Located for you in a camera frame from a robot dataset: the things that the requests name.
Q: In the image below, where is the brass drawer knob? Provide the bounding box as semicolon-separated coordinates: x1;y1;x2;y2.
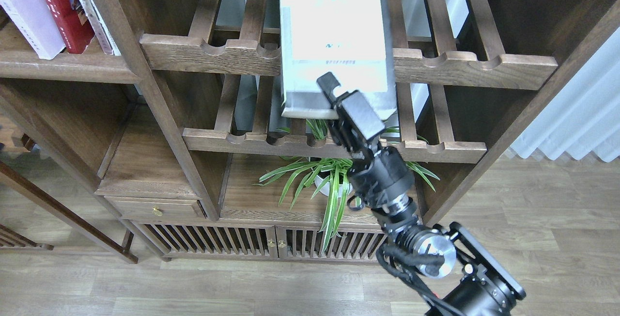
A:
152;206;163;217

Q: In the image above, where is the thin white upright book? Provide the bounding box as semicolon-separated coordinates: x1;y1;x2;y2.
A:
79;0;121;56

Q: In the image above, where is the red book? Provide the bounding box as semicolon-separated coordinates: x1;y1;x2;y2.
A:
45;0;94;55

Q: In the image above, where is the white curtain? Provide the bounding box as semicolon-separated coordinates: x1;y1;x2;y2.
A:
510;30;620;163

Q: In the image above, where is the yellow and black book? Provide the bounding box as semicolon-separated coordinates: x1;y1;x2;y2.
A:
279;0;397;120

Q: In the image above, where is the white plant pot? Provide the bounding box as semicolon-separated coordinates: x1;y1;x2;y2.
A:
315;173;354;197

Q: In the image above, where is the dark wooden bookshelf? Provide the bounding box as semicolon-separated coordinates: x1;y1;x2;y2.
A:
1;0;619;261

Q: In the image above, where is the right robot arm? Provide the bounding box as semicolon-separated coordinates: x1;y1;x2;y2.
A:
317;72;526;316

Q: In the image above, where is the green spider plant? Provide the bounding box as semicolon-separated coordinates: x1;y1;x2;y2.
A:
257;117;440;253

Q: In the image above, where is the white and purple book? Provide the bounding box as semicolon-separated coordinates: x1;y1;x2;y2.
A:
1;0;65;60

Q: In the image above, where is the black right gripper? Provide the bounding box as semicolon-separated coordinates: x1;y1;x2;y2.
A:
317;72;416;212

